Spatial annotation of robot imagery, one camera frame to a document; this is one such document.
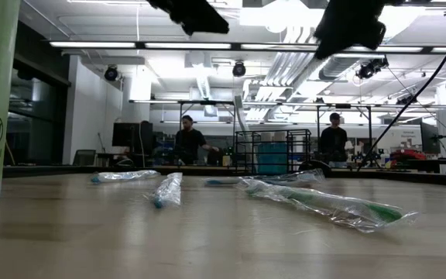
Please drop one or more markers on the dark side-on monitor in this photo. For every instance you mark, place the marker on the dark side-on monitor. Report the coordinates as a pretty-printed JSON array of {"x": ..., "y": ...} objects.
[{"x": 430, "y": 137}]

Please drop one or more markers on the person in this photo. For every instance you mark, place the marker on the person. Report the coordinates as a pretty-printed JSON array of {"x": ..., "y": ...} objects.
[
  {"x": 333, "y": 143},
  {"x": 188, "y": 143}
]

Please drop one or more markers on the silver ventilation duct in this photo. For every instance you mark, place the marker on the silver ventilation duct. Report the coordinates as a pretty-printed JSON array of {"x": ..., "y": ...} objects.
[{"x": 335, "y": 67}]

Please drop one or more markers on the black workstation frame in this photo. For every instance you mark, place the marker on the black workstation frame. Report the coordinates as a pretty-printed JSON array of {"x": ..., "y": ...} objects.
[
  {"x": 207, "y": 102},
  {"x": 343, "y": 105}
]

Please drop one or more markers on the dark glass partition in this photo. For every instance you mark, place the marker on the dark glass partition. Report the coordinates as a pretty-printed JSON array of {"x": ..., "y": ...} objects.
[{"x": 37, "y": 116}]

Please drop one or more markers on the black ceiling camera cluster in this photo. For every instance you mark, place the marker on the black ceiling camera cluster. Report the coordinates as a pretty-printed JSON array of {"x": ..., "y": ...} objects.
[{"x": 370, "y": 69}]

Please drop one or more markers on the black aluminium table frame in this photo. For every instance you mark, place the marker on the black aluminium table frame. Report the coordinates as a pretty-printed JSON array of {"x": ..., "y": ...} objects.
[{"x": 72, "y": 169}]

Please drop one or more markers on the blue toothbrush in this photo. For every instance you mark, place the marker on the blue toothbrush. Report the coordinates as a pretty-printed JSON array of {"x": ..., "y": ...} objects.
[
  {"x": 126, "y": 175},
  {"x": 169, "y": 190},
  {"x": 285, "y": 179}
]

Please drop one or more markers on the black office chair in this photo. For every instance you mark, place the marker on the black office chair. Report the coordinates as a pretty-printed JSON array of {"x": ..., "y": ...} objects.
[{"x": 84, "y": 157}]

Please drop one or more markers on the black hanging spotlight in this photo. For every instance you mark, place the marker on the black hanging spotlight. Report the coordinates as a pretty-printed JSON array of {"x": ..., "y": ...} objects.
[
  {"x": 111, "y": 73},
  {"x": 239, "y": 69}
]

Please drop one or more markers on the red object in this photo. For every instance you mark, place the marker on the red object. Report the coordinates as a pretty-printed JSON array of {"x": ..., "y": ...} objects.
[{"x": 409, "y": 155}]

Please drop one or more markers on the black computer monitor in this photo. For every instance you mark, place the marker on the black computer monitor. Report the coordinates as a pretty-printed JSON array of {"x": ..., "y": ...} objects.
[{"x": 130, "y": 135}]

